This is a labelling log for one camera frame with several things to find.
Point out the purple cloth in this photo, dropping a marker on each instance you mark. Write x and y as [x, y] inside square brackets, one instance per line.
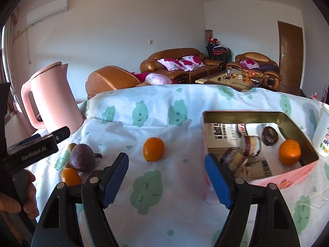
[268, 68]

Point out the large purple passion fruit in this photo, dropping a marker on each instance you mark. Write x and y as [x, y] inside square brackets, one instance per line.
[82, 158]

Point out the dark layered round item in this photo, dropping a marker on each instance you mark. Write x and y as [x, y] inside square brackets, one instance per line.
[251, 146]

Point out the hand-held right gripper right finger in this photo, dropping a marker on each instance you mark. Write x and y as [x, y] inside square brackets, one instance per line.
[217, 180]

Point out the printed paper sheet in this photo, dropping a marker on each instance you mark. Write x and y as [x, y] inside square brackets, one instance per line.
[223, 133]

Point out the small round orange kumquat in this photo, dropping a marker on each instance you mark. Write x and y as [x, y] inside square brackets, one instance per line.
[70, 177]

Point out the small brown longan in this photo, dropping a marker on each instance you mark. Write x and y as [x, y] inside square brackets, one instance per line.
[72, 148]
[66, 165]

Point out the brown leather armchair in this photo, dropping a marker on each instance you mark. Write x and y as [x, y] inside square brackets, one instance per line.
[257, 56]

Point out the glass-top coffee table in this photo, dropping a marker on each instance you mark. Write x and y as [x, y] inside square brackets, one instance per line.
[221, 81]

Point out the pink electric kettle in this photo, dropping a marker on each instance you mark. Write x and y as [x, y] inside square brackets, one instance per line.
[51, 100]

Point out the stack of dark chairs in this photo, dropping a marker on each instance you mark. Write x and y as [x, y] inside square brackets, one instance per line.
[218, 52]

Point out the gold-lined cardboard box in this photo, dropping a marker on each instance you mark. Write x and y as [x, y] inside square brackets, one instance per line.
[295, 178]

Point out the oval orange kumquat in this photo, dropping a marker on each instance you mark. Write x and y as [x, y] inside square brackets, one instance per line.
[153, 149]

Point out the tall patterned cylinder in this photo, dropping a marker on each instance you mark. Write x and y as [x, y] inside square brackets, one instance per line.
[208, 36]

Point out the white printed mug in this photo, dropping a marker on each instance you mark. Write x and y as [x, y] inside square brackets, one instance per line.
[321, 133]

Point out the round orange tangerine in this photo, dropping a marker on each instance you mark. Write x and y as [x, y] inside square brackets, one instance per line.
[290, 152]

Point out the wrapped cake slice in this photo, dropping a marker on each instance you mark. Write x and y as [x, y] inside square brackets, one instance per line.
[232, 159]

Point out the brown wooden door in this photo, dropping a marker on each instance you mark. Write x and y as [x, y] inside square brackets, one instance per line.
[290, 56]

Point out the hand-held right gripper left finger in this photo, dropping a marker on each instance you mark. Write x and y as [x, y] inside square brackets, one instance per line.
[117, 177]

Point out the long brown leather sofa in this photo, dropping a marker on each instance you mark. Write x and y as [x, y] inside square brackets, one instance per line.
[164, 54]

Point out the white air conditioner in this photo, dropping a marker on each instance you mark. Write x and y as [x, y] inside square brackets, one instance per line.
[46, 11]

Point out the white cloud-print tablecloth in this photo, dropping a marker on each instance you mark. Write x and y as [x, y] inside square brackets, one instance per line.
[180, 139]

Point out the person's left hand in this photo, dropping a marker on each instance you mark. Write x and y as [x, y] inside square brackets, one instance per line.
[30, 193]

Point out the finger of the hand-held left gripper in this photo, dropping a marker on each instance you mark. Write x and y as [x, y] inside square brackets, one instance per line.
[29, 139]
[61, 134]

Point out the pink floral pillow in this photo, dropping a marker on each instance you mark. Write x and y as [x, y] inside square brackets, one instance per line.
[169, 64]
[249, 63]
[158, 79]
[194, 59]
[187, 65]

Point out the pile of small oranges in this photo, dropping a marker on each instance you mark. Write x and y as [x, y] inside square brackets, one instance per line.
[248, 75]

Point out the brown leather sofa armrest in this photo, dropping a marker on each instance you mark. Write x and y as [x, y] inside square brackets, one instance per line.
[110, 79]

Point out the dark wrinkled passion fruit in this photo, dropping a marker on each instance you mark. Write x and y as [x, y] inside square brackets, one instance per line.
[270, 136]

